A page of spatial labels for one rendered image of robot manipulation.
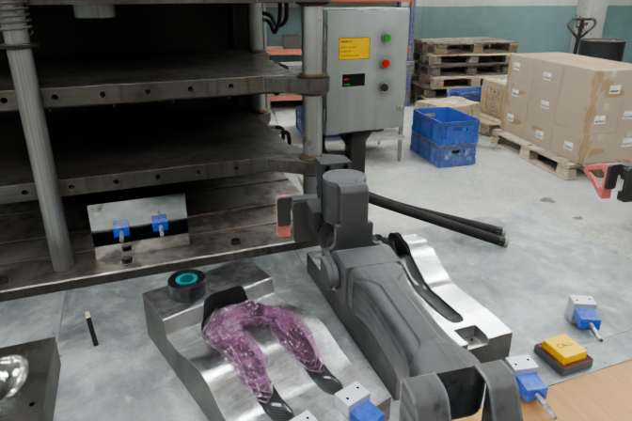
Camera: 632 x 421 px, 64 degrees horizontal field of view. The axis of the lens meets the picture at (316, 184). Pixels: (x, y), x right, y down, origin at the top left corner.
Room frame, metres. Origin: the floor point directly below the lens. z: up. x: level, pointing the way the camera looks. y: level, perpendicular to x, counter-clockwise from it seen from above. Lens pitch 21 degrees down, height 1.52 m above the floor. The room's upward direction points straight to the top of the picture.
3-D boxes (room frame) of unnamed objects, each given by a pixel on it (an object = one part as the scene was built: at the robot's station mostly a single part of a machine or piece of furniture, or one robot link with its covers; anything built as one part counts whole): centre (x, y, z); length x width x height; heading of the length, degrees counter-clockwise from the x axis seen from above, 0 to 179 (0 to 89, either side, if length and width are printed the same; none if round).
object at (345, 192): (0.58, -0.04, 1.24); 0.12 x 0.09 x 0.12; 15
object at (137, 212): (1.58, 0.61, 0.87); 0.50 x 0.27 x 0.17; 20
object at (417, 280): (1.00, -0.18, 0.92); 0.35 x 0.16 x 0.09; 20
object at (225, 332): (0.81, 0.11, 0.90); 0.26 x 0.18 x 0.08; 38
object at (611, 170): (0.88, -0.55, 1.20); 0.09 x 0.07 x 0.07; 15
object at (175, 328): (0.81, 0.12, 0.86); 0.50 x 0.26 x 0.11; 38
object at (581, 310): (0.94, -0.61, 0.83); 0.13 x 0.05 x 0.05; 173
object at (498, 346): (1.02, -0.18, 0.87); 0.50 x 0.26 x 0.14; 20
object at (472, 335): (0.82, -0.31, 0.87); 0.05 x 0.05 x 0.04; 20
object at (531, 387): (0.73, -0.41, 0.83); 0.13 x 0.05 x 0.05; 10
